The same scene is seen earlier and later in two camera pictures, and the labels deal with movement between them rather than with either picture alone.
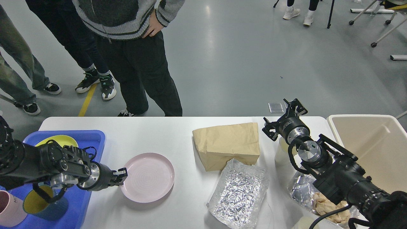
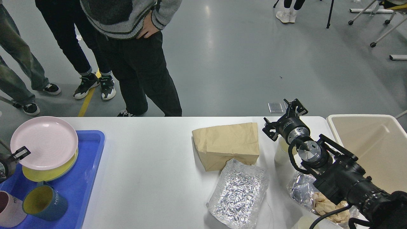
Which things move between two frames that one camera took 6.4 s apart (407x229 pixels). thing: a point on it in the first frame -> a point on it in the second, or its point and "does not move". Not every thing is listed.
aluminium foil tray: x=239 y=197 does not move
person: x=291 y=12 -> x=288 y=14
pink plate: x=150 y=176 -> x=52 y=142
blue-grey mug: x=35 y=204 does not move
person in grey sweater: x=131 y=31 does not move
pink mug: x=12 y=212 does not move
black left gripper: x=101 y=177 -> x=7 y=162
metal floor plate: x=275 y=107 does not move
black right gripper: x=293 y=128 does not move
